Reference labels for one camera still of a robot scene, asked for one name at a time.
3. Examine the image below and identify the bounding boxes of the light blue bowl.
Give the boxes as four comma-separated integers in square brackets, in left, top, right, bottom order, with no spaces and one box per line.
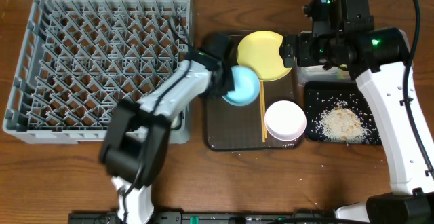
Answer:
[223,66,260,107]

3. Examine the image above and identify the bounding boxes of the yellow plate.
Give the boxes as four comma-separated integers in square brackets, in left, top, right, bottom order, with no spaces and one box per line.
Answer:
[237,31,292,82]

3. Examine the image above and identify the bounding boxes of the green snack wrapper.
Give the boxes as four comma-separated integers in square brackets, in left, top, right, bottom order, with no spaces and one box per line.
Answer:
[336,69,351,80]

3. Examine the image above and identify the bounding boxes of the rice food waste pile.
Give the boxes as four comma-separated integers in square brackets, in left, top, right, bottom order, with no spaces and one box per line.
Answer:
[313,93,379,144]

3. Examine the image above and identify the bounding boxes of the small white cup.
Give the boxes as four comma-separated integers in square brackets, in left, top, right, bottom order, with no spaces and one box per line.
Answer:
[171,113,183,130]

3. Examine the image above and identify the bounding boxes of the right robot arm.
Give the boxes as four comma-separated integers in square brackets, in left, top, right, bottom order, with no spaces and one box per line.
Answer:
[279,0,433,223]

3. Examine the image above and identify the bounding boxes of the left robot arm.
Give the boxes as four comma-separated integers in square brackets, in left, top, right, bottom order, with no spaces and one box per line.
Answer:
[99,33,235,223]

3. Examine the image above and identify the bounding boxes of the black waste tray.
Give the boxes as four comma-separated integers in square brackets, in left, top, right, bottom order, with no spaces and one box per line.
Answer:
[303,80,382,146]

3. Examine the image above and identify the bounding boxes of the clear plastic bin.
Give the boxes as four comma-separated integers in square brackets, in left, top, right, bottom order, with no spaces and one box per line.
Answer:
[296,31,352,86]

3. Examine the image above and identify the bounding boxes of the wooden chopstick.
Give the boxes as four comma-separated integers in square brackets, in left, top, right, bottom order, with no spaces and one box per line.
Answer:
[262,81,269,140]
[259,81,267,143]

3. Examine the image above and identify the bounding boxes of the dark brown serving tray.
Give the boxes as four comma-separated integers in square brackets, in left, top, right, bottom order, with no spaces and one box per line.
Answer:
[203,70,303,152]

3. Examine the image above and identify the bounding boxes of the white pink bowl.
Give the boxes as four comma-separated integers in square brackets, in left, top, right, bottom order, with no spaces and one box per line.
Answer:
[264,100,307,141]

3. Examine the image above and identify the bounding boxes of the grey dish rack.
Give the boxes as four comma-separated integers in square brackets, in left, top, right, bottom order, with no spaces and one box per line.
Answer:
[3,0,194,144]

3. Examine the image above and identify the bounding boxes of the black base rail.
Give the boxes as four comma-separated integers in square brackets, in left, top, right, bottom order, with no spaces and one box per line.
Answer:
[67,210,333,224]

